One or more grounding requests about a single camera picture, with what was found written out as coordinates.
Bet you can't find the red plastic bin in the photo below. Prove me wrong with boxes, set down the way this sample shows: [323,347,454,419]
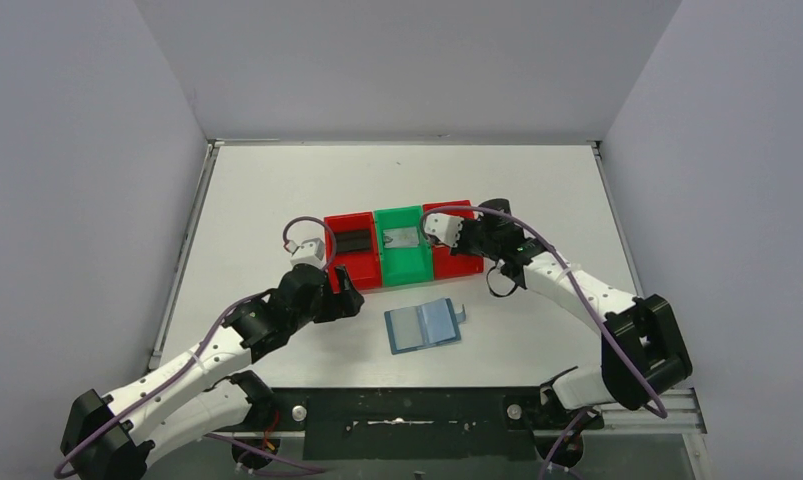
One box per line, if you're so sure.
[422,200,484,280]
[324,212,383,290]

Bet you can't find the green plastic bin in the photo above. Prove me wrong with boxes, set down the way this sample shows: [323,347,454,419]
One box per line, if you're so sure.
[373,205,434,287]

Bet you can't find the teal card holder wallet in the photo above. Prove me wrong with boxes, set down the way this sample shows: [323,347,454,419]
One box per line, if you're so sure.
[384,297,467,355]

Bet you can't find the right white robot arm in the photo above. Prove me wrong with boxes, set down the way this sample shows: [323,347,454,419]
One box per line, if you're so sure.
[421,198,693,418]

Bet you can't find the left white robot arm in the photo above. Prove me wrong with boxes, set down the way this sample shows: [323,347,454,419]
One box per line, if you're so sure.
[53,264,364,479]

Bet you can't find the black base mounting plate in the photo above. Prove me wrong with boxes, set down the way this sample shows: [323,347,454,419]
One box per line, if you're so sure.
[273,386,575,461]

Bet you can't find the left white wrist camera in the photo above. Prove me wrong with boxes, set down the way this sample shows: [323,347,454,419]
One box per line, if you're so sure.
[288,238,327,270]

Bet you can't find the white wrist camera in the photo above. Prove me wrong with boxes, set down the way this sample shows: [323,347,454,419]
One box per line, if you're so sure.
[288,238,327,270]
[423,213,464,248]

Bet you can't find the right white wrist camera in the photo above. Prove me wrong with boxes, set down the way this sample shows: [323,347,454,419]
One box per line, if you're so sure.
[423,213,464,248]

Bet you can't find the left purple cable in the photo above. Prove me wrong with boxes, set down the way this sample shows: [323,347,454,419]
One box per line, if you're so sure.
[53,216,338,480]

